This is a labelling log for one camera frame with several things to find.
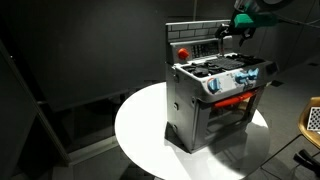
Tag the teal black gripper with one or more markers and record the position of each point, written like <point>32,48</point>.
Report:
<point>245,23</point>

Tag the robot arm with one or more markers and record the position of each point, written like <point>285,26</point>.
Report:
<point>270,6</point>

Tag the large orange left button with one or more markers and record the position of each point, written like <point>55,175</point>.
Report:
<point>183,53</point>

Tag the grey toy cooker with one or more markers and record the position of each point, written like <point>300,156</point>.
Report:
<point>190,104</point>

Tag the blue knob far left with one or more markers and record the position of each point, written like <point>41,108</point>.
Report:
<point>254,74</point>

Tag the blue knob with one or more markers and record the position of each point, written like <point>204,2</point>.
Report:
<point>254,74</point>
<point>249,77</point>
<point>241,78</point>
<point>214,85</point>

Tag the blue knob middle right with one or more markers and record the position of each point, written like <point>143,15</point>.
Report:
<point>241,78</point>

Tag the blue knob middle left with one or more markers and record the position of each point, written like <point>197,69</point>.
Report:
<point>249,77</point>

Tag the blue knob far right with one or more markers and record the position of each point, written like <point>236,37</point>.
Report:
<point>214,85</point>

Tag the wooden chair with checkerboard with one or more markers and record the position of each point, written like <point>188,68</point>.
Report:
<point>309,121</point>

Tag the round white table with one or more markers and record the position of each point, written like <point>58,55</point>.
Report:
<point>140,128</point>

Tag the orange oven door handle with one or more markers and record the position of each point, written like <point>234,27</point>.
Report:
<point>233,100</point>

